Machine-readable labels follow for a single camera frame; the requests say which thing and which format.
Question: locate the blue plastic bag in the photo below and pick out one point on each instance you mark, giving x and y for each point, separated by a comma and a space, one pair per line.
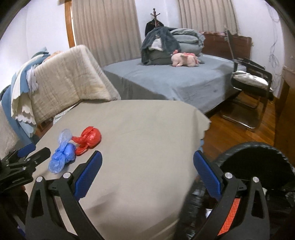
64, 154

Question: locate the left beige curtain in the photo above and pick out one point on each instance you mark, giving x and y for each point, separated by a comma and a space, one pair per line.
108, 28

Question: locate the wooden coat stand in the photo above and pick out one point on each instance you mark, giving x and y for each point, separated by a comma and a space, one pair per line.
154, 23

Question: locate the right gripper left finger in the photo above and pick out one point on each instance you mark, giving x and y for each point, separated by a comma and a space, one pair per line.
43, 219

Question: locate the dark grey fleece jacket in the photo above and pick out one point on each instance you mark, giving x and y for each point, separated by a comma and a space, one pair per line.
158, 47

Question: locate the beige quilted blanket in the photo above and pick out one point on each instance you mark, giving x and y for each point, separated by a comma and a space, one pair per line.
66, 79

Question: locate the right beige curtain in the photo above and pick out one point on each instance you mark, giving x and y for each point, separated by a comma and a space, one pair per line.
208, 15

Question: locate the wooden wardrobe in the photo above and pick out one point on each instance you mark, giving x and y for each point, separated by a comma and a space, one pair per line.
284, 105

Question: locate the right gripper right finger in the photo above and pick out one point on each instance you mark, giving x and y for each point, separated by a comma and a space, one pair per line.
251, 220

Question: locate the beige curtain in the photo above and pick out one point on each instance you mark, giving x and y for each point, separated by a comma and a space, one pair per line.
208, 15
108, 28

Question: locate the silver chair cushion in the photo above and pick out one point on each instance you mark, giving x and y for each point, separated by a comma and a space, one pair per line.
245, 81

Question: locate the folded grey duvet pile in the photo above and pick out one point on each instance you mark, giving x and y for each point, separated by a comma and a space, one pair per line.
190, 41

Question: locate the bed with grey sheet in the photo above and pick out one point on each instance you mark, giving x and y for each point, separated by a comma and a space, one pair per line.
204, 87

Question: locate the black lined trash bin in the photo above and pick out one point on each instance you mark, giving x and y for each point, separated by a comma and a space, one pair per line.
245, 161

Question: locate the red plastic bag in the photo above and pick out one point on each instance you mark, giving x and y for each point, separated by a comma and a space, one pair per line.
89, 138

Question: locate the orange mesh cloth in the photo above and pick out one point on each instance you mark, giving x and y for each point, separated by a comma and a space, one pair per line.
231, 215

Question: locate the dark wooden headboard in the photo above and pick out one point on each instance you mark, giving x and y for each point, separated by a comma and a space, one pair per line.
216, 44

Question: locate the pink plush pig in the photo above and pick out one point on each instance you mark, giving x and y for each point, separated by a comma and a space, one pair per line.
179, 59

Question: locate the blue white scalloped blanket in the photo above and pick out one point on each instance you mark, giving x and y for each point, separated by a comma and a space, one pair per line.
16, 100

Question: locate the beige tablecloth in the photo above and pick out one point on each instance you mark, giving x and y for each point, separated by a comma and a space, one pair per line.
147, 170

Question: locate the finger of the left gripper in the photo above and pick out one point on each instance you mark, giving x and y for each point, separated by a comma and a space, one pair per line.
17, 155
20, 173

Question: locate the black cantilever chair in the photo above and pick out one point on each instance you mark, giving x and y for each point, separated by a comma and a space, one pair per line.
248, 106

